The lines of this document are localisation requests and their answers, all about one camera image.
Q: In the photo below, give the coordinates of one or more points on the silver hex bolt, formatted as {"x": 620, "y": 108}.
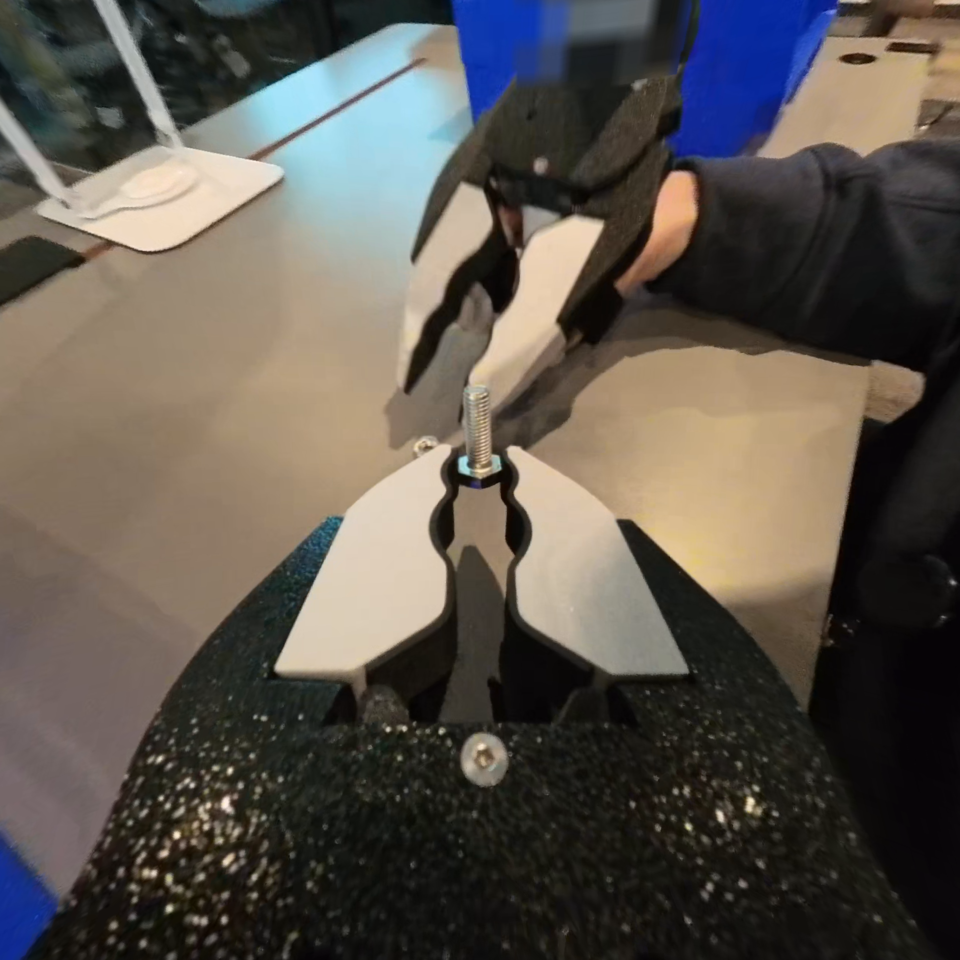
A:
{"x": 475, "y": 420}

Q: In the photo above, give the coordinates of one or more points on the person's right forearm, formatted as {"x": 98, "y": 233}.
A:
{"x": 810, "y": 247}

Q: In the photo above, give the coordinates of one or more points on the black flat pad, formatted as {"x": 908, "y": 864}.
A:
{"x": 30, "y": 266}

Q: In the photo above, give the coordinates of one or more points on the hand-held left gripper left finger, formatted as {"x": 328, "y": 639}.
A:
{"x": 375, "y": 585}

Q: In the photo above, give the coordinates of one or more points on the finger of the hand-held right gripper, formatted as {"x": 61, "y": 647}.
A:
{"x": 532, "y": 300}
{"x": 420, "y": 330}

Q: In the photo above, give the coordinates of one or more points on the white stand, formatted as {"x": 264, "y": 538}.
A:
{"x": 195, "y": 195}

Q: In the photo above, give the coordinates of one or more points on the person's dark clothed torso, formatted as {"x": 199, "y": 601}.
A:
{"x": 900, "y": 600}

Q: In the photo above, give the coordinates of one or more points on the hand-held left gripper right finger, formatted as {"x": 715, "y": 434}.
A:
{"x": 585, "y": 585}

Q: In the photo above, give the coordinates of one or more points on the blue plastic bin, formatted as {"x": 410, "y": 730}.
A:
{"x": 735, "y": 75}

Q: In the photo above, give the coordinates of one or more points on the silver hex nut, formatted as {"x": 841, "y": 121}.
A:
{"x": 424, "y": 445}

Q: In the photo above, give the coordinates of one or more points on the person's right hand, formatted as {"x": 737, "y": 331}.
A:
{"x": 667, "y": 225}

